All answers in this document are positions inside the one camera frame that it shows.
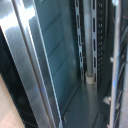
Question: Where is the oven heating rod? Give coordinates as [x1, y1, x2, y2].
[82, 0, 96, 85]

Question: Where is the black toaster oven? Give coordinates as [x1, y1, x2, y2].
[0, 0, 128, 128]

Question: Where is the metal oven tray rack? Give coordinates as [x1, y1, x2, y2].
[107, 0, 128, 128]

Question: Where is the glass oven door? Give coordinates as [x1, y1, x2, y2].
[0, 26, 38, 128]

